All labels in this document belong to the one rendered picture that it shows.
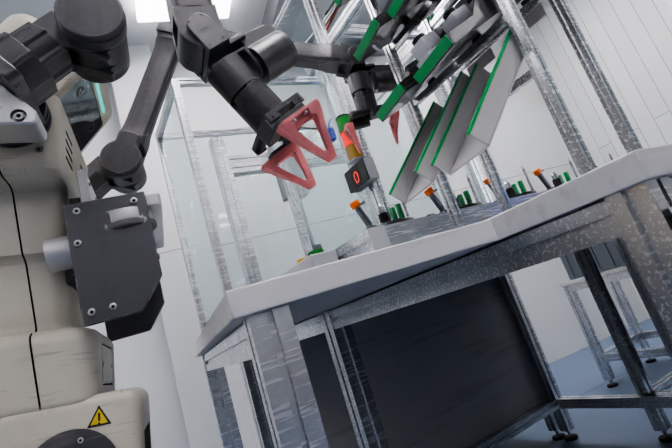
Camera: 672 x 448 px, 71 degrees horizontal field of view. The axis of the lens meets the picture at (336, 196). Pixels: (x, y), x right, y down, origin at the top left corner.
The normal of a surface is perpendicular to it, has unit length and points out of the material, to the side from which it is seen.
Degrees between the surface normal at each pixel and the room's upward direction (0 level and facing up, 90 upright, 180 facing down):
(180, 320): 90
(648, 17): 90
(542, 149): 90
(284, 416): 90
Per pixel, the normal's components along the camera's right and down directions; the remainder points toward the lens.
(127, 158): 0.22, -0.41
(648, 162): 0.44, -0.37
